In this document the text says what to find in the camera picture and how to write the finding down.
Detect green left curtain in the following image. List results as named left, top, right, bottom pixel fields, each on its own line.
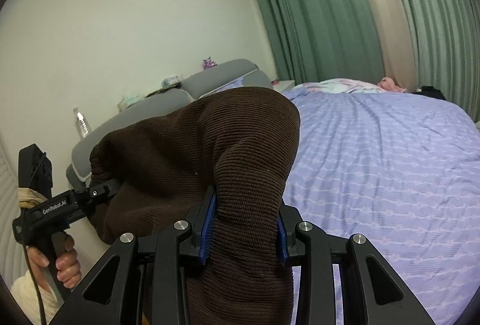
left=257, top=0, right=385, bottom=84

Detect person's left hand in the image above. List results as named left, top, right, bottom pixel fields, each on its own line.
left=27, top=235, right=81, bottom=293

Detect small purple figurine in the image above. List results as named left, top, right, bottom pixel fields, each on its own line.
left=202, top=57, right=216, bottom=71

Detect green curtain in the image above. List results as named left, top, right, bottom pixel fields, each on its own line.
left=402, top=0, right=479, bottom=121
left=257, top=0, right=385, bottom=84

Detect green right curtain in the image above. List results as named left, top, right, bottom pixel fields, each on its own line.
left=402, top=0, right=479, bottom=121

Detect grey padded headboard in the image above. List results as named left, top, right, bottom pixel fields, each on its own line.
left=66, top=59, right=272, bottom=190

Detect dark brown corduroy pants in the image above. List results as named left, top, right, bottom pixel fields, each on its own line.
left=87, top=87, right=300, bottom=324

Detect white bedside table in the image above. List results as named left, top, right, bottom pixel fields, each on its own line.
left=272, top=80, right=295, bottom=92

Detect white pillow with pastel print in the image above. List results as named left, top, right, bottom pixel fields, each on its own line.
left=295, top=78, right=384, bottom=94

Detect purple patterned bed cover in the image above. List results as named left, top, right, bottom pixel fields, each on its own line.
left=284, top=86, right=479, bottom=324

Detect pink plush toy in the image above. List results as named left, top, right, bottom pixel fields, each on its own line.
left=377, top=77, right=407, bottom=93

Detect clear plastic water bottle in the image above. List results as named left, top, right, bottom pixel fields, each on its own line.
left=73, top=107, right=91, bottom=139

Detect black garment at bed edge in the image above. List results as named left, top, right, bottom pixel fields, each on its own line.
left=414, top=86, right=446, bottom=101

